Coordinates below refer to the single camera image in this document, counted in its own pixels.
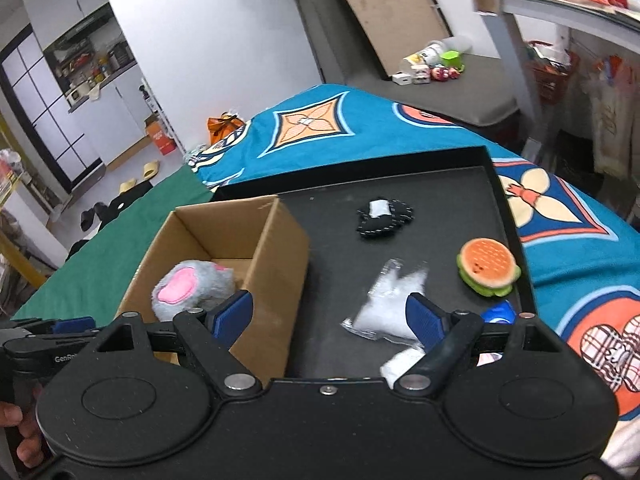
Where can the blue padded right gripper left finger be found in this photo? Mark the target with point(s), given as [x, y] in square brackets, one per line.
[205, 339]

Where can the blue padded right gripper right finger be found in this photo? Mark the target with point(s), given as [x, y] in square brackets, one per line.
[448, 339]

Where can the clear plastic bag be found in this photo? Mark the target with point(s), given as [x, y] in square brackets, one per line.
[383, 314]

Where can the grey pink plush toy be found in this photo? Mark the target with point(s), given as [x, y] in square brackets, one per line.
[192, 284]

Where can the white soft roll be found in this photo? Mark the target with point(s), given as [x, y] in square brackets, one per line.
[399, 364]

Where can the plush hamburger toy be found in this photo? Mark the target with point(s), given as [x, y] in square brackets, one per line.
[488, 267]

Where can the black stitched felt toy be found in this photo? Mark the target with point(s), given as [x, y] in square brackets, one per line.
[382, 217]

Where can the person's left hand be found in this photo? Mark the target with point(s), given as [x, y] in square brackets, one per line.
[21, 437]

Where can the open brown cardboard box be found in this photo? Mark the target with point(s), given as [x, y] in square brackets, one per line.
[210, 251]

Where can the green cloth mat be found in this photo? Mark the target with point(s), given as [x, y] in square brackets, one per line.
[94, 280]

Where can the large black shallow tray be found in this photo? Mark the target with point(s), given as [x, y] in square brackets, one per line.
[454, 195]

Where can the black slippers pair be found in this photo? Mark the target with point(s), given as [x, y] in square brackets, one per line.
[95, 214]

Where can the black laptop on floor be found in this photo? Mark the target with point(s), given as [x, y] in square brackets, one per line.
[126, 199]

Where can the blue patterned blanket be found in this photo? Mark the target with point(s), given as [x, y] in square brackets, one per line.
[583, 259]

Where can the orange carton on floor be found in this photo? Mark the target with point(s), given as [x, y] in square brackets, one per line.
[159, 137]

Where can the orange gift bag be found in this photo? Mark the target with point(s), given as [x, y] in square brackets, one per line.
[221, 127]

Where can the white towel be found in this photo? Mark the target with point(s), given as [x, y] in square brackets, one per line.
[623, 449]

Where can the grey bench seat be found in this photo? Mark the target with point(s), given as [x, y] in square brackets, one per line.
[481, 99]

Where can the small toys on bench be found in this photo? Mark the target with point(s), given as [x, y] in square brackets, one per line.
[439, 60]

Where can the red basket under desk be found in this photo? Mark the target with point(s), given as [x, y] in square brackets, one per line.
[551, 78]

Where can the leaning brown framed board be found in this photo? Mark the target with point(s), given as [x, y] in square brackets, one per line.
[398, 28]

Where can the grey desk with mat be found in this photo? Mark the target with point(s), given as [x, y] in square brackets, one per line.
[615, 25]

